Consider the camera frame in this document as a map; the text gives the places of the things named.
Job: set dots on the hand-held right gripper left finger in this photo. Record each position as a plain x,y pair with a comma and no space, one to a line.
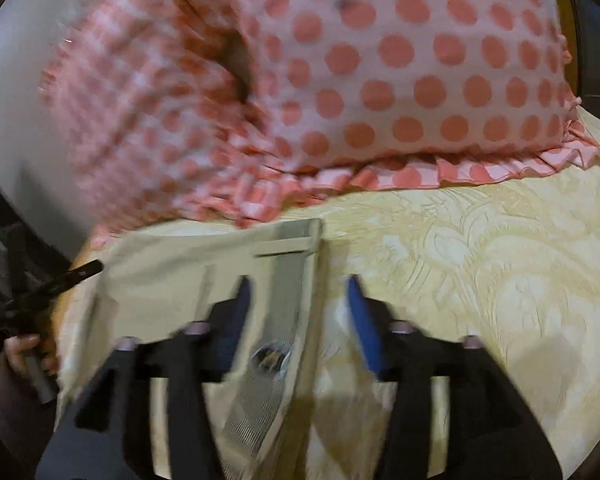
234,321

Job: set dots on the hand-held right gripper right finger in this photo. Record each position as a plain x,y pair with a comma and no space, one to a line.
366,327

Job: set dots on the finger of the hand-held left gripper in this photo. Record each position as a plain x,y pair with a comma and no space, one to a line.
75,275

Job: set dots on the beige pants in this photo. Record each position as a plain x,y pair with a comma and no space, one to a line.
190,280

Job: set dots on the person's left hand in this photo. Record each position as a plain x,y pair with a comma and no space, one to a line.
27,352

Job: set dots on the yellow patterned bedsheet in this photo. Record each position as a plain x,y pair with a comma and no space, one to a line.
480,280

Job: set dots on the pink checkered pillow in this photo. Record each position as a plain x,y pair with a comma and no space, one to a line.
150,110

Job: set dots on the pink polka dot pillow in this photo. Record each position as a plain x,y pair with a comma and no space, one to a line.
410,65

